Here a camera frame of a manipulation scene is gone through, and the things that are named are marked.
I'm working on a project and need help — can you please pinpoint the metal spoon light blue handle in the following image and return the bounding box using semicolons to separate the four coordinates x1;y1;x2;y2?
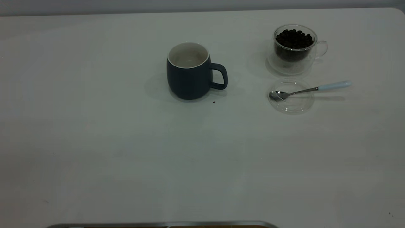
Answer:
269;81;352;102

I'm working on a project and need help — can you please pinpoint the clear round glass lid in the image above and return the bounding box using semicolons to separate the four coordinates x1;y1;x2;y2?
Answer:
268;78;315;114

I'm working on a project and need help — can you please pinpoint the dark blue-grey ceramic mug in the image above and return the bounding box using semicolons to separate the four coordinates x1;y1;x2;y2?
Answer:
166;42;229;100

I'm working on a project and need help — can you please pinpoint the pile of coffee beans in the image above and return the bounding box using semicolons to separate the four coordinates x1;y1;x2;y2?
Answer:
275;29;314;62

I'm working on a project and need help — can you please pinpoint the clear double-wall glass cup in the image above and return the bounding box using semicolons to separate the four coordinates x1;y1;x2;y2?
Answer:
267;24;328;77

